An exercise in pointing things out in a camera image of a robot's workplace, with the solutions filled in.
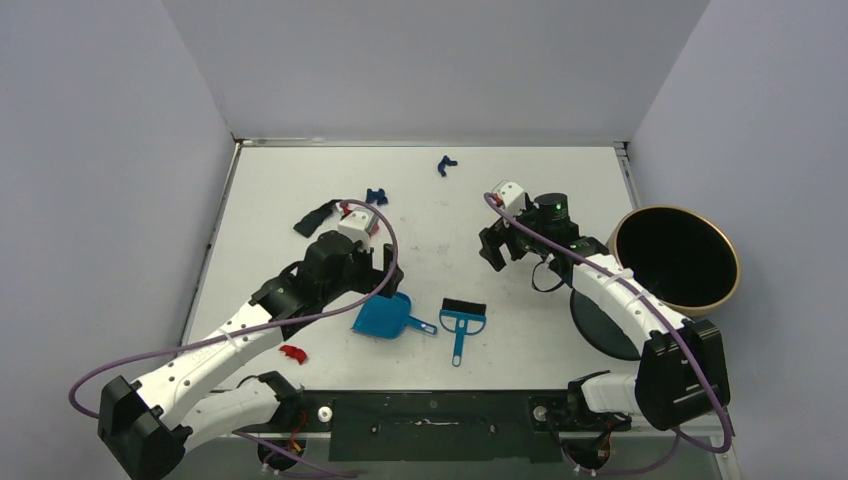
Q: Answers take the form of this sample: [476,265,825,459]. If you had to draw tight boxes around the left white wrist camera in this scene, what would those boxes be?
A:
[337,208,378,252]

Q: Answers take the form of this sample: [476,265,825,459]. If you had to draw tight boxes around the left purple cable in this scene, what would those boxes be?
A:
[68,199,400,422]

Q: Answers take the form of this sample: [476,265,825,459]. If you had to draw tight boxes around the black gold-rimmed waste bin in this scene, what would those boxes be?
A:
[605,206,740,317]

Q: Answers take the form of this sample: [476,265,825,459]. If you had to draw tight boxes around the black paper scrap strip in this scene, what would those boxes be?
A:
[293,199,341,238]

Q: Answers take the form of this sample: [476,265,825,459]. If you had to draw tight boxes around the far dark blue scrap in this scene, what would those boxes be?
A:
[437,155,458,178]

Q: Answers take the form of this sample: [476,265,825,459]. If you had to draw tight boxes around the purple cable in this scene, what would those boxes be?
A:
[68,199,400,422]
[483,192,735,477]

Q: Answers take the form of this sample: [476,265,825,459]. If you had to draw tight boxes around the red paper scrap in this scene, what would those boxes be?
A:
[279,345,308,365]

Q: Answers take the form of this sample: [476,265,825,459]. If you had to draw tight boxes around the dark blue paper scrap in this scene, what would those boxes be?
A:
[365,188,389,206]

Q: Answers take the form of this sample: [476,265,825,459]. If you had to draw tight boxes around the blue plastic dustpan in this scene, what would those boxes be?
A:
[352,292,438,340]

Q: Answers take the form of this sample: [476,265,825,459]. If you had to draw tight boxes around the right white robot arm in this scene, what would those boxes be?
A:
[479,191,730,431]

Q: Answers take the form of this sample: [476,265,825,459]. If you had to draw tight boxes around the blue hand brush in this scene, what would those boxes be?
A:
[439,298,487,367]

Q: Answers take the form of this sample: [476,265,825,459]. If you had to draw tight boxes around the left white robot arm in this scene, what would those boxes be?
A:
[97,231,404,479]

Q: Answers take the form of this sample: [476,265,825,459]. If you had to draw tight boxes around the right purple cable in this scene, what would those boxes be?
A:
[483,192,735,477]

